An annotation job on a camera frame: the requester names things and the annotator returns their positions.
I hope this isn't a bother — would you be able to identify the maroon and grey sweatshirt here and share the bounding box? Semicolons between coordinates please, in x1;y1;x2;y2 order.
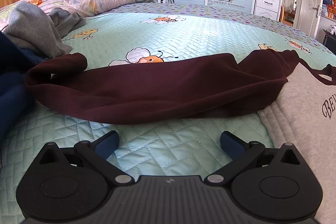
16;50;335;223

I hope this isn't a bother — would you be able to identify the dark clothes pile on chair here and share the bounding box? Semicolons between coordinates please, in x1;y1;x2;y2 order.
322;25;336;55

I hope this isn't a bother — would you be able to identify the blue garment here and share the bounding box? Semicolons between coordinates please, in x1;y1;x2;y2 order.
1;34;48;139

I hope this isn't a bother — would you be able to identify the mint quilted bee bedspread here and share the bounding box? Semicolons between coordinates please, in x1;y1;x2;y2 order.
1;4;335;223

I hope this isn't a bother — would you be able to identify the grey garment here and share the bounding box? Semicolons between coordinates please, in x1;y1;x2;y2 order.
3;2;86;59

